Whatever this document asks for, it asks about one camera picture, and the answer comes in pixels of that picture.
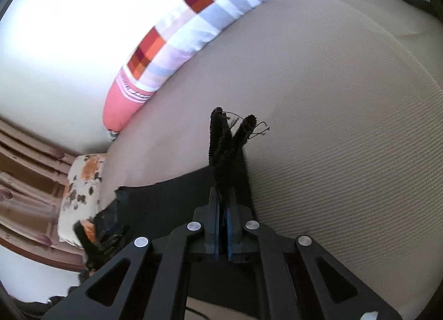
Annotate black denim pants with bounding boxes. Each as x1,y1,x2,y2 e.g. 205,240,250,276
74,107,260,274

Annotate floral orange white pillow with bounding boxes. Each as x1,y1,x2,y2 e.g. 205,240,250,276
57,154,107,248

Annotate pink striped long pillow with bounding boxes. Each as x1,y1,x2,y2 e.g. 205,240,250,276
103,0,268,140

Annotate beige mattress cover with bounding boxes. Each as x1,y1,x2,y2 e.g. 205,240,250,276
101,0,442,319

